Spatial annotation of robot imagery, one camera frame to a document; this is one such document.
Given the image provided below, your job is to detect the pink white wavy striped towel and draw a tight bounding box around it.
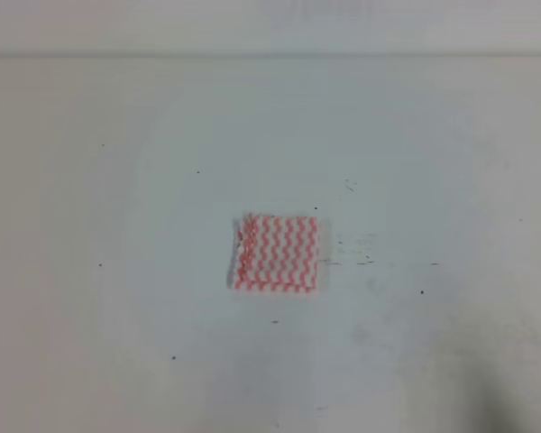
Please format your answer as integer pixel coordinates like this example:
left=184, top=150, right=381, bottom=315
left=226, top=213, right=334, bottom=296

